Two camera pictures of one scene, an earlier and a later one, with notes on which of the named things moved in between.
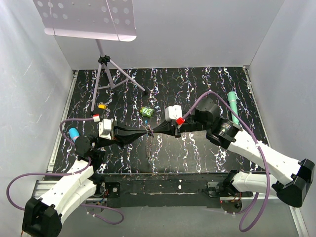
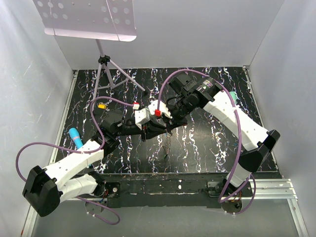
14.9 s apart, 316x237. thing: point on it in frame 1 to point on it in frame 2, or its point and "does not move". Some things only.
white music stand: (98, 19) does not move
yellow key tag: (101, 106) does not move
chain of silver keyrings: (148, 148) to (167, 145)
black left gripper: (124, 135) to (151, 125)
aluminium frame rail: (62, 121) does not move
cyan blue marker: (74, 134) does not move
